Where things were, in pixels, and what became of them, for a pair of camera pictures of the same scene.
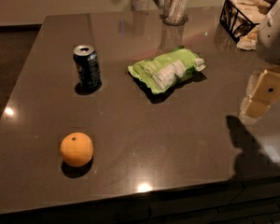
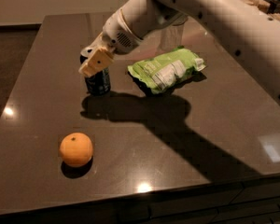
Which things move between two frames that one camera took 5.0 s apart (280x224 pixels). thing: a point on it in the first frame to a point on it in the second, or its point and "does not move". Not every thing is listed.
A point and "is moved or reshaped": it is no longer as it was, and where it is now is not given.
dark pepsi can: x=87 y=62 is moved or reshaped
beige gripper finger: x=273 y=83 to x=117 y=35
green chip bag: x=162 y=72 does not move
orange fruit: x=77 y=148 does not move
